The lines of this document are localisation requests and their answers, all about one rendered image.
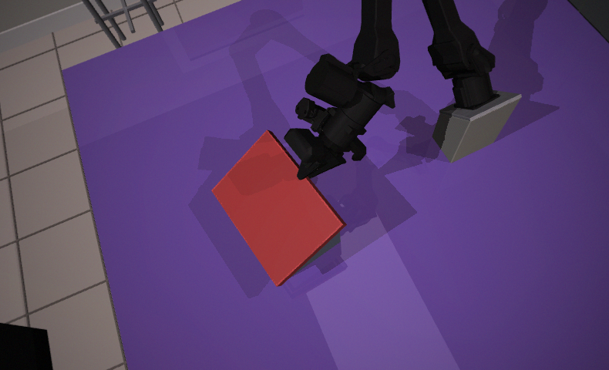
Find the red lid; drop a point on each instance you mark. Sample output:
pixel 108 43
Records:
pixel 285 221

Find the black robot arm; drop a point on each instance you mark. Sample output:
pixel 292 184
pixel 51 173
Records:
pixel 455 51

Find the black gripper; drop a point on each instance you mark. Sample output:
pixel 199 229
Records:
pixel 324 152

